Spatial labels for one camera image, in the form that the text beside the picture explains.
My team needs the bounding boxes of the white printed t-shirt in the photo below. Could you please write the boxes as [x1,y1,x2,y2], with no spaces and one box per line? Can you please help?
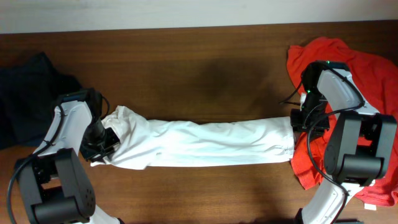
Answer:
[91,106,295,170]

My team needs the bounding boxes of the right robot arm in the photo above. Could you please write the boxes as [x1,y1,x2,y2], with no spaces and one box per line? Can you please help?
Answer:
[290,61,397,223]

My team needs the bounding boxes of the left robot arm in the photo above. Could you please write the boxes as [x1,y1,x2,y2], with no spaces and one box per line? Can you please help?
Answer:
[7,88,122,224]

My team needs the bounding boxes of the dark folded clothes pile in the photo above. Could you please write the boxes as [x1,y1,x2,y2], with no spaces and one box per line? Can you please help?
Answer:
[1,52,81,149]

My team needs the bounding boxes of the red t-shirt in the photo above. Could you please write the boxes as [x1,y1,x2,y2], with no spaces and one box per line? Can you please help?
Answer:
[287,37,397,207]

